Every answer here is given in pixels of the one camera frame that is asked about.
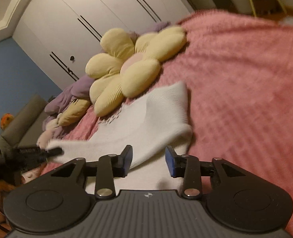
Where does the pink plush toy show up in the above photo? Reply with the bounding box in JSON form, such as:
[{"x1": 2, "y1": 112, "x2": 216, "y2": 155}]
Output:
[{"x1": 37, "y1": 114, "x2": 60, "y2": 149}]

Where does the orange plush toy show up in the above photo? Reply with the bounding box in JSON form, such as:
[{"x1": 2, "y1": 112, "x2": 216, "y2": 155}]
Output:
[{"x1": 0, "y1": 113, "x2": 14, "y2": 130}]

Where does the white wardrobe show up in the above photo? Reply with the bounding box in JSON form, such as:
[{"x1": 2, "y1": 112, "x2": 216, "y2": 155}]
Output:
[{"x1": 13, "y1": 0, "x2": 190, "y2": 89}]

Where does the yellow flower-shaped pillow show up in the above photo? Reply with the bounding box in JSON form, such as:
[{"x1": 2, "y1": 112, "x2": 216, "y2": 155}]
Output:
[{"x1": 85, "y1": 25, "x2": 187, "y2": 117}]

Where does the small yellow pillow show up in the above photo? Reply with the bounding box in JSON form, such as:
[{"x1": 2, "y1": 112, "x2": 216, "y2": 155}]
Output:
[{"x1": 58, "y1": 98, "x2": 91, "y2": 126}]

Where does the white knitted garment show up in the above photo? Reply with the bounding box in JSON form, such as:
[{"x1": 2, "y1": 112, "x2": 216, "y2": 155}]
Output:
[{"x1": 47, "y1": 82, "x2": 193, "y2": 191}]

